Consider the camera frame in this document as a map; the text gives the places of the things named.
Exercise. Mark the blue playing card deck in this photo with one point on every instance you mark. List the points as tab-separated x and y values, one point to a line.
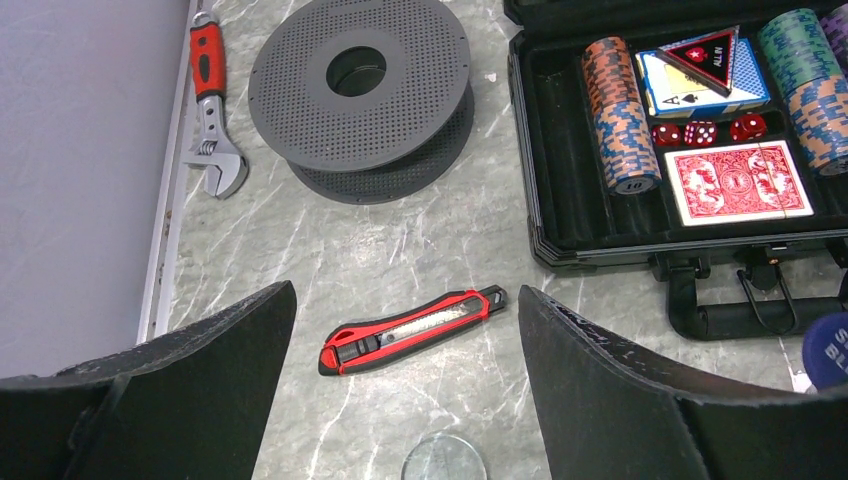
670	93

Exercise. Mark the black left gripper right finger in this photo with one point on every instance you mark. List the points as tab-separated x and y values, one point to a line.
609	408

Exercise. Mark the red playing card deck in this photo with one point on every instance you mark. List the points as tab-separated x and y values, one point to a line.
742	183

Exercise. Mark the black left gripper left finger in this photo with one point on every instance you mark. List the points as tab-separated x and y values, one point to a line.
191	404

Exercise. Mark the black filament spool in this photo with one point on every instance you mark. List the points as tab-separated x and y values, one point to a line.
367	101

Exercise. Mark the black poker set case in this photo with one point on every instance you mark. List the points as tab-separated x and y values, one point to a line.
724	281

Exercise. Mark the clear round lid left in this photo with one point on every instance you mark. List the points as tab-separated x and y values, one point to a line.
444	456

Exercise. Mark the red adjustable wrench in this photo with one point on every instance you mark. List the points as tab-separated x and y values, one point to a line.
223	164

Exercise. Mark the blue small blind button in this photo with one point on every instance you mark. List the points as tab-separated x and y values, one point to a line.
824	351

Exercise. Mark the red triangle token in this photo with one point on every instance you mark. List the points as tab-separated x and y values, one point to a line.
708	59

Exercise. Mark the purple orange chip stack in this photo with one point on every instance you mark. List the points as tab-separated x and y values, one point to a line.
834	25

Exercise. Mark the red black utility knife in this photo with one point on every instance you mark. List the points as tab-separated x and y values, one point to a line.
363	346

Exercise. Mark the grey poker chip stack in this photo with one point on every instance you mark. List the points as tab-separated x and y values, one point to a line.
629	162

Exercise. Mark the green orange chip stack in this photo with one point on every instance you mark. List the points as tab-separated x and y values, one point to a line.
812	87

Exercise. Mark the red die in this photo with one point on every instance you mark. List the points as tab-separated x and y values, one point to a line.
667	135
748	127
700	133

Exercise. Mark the orange poker chip stack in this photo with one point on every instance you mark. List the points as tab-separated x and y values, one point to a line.
608	73

